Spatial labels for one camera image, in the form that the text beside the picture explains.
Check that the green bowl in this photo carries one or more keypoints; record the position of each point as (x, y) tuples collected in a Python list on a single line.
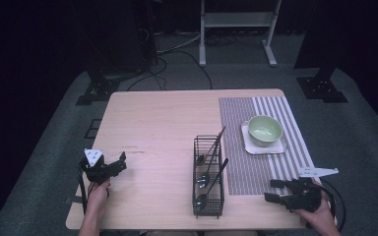
[(265, 129)]

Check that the person's right hand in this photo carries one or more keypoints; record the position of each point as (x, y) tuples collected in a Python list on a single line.
[(318, 218)]

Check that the white metal stand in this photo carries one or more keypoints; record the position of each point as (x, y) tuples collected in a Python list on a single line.
[(239, 19)]

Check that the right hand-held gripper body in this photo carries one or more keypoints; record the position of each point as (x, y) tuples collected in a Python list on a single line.
[(303, 195)]

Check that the black spoon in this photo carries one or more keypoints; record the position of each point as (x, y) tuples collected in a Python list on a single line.
[(213, 146), (215, 180), (204, 179)]

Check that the black stand base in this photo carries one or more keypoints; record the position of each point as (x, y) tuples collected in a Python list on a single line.
[(98, 90), (321, 88)]

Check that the person's left hand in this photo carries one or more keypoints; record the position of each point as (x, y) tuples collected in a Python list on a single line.
[(97, 195)]

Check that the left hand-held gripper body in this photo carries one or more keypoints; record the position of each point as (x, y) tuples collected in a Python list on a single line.
[(96, 170)]

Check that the white square plate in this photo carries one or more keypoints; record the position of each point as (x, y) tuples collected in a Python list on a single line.
[(262, 150)]

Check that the grey striped placemat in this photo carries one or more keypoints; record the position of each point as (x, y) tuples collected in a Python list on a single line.
[(239, 164)]

